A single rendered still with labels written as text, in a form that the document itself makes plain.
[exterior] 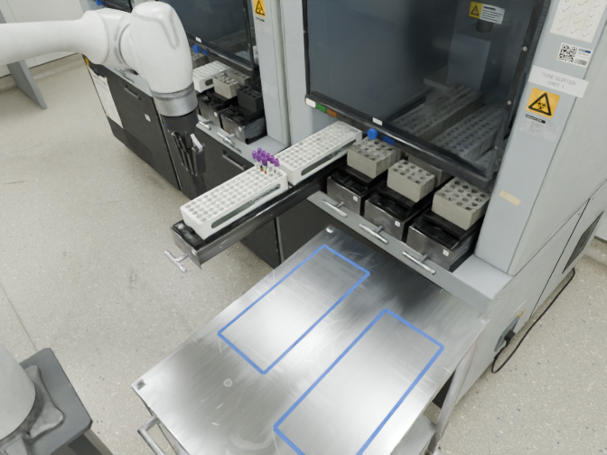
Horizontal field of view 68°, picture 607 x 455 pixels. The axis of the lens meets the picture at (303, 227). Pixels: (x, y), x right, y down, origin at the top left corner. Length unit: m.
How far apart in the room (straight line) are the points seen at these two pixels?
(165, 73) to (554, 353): 1.74
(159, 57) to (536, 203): 0.83
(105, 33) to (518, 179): 0.91
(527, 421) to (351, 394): 1.09
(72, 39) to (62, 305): 1.55
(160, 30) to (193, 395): 0.69
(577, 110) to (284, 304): 0.69
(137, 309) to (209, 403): 1.32
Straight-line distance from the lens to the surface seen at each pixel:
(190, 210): 1.23
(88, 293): 2.36
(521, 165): 1.06
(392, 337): 0.97
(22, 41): 0.92
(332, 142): 1.43
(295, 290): 1.04
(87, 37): 1.06
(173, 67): 0.97
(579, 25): 0.93
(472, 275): 1.23
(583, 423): 1.98
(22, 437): 1.14
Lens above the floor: 1.63
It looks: 43 degrees down
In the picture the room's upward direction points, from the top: 4 degrees counter-clockwise
